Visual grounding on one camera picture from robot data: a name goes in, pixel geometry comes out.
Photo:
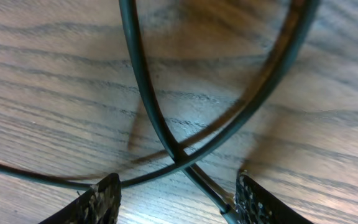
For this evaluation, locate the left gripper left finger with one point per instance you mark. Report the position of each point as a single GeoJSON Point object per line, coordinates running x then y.
{"type": "Point", "coordinates": [98, 205]}

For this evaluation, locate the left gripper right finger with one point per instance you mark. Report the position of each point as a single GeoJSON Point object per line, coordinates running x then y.
{"type": "Point", "coordinates": [256, 205]}

